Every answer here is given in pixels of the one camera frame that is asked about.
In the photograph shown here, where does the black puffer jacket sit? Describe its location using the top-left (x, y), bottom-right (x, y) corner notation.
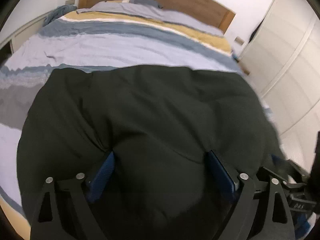
top-left (17, 66), bottom-right (284, 239)

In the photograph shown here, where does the wooden nightstand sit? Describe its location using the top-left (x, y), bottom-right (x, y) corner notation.
top-left (237, 60), bottom-right (250, 76)

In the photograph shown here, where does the white wardrobe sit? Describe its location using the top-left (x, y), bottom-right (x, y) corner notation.
top-left (240, 0), bottom-right (319, 171)

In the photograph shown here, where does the striped bed cover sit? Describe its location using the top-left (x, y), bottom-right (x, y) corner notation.
top-left (0, 0), bottom-right (276, 230)

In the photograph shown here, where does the white low shelf unit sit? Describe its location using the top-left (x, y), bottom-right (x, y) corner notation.
top-left (1, 11), bottom-right (50, 63)

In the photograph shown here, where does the blue cloth beside bed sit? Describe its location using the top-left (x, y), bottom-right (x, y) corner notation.
top-left (42, 4), bottom-right (77, 27)

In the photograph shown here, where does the wall switch plate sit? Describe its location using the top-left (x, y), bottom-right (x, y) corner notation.
top-left (234, 36), bottom-right (244, 46)

